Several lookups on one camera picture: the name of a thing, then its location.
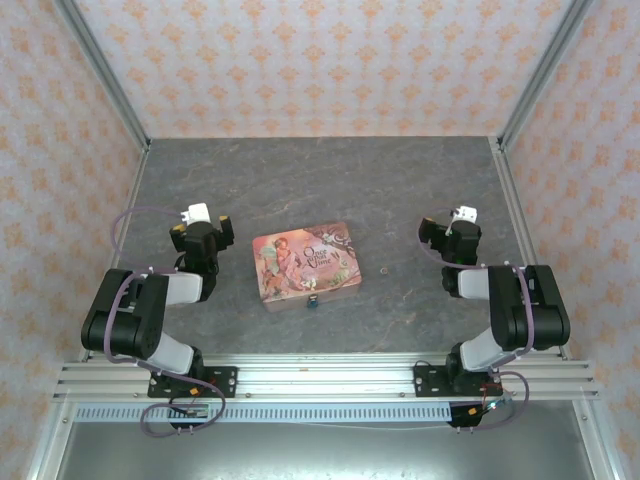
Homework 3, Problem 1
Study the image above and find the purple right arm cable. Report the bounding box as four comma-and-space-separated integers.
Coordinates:
418, 207, 531, 432

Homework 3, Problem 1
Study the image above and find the small circuit board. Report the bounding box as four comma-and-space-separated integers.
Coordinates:
169, 403, 210, 420
467, 396, 514, 417

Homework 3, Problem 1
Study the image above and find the grey metal panel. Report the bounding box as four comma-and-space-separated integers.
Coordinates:
47, 421, 604, 480

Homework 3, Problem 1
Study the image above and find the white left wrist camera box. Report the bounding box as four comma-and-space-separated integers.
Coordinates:
180, 201, 213, 225

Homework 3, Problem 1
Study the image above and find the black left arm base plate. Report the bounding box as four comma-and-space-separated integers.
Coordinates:
147, 365, 239, 399

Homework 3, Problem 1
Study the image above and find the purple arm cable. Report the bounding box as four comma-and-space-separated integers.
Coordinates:
102, 206, 227, 437
418, 207, 531, 432

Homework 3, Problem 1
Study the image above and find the pink illustrated tin box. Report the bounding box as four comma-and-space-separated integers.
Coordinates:
251, 221, 366, 316

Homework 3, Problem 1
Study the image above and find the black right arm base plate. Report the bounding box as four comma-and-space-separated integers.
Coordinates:
413, 363, 502, 399

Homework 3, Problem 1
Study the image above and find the aluminium frame post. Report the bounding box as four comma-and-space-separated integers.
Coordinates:
53, 0, 153, 154
497, 0, 595, 151

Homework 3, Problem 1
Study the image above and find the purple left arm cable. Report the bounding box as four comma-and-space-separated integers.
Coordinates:
102, 206, 227, 437

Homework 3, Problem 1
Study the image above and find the white slotted cable duct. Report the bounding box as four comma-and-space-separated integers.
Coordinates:
73, 403, 455, 423

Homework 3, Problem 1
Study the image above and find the aluminium side rail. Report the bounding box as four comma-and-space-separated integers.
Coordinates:
78, 147, 152, 362
490, 138, 570, 361

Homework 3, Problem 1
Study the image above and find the aluminium mounting beam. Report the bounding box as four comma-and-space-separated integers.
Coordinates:
51, 352, 602, 402

